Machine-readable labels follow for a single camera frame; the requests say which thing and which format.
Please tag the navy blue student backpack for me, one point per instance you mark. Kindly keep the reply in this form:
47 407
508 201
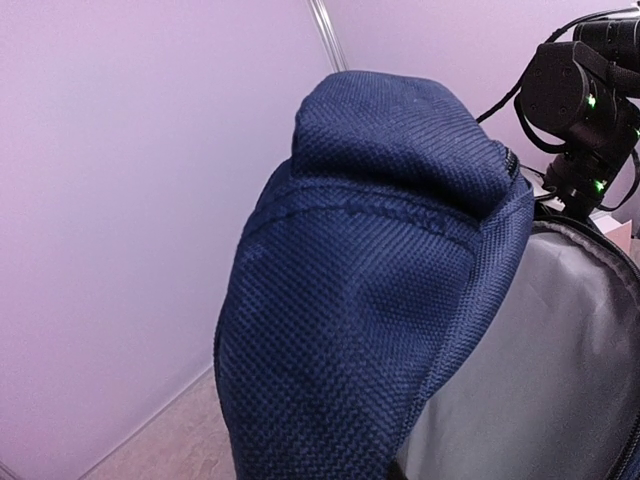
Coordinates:
396 310

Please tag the pink Warm Chord book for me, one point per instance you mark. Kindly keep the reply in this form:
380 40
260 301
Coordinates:
620 233

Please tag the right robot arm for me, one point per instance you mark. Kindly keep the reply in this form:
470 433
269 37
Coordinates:
576 102

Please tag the left aluminium frame post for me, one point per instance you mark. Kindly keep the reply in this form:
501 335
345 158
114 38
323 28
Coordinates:
328 35

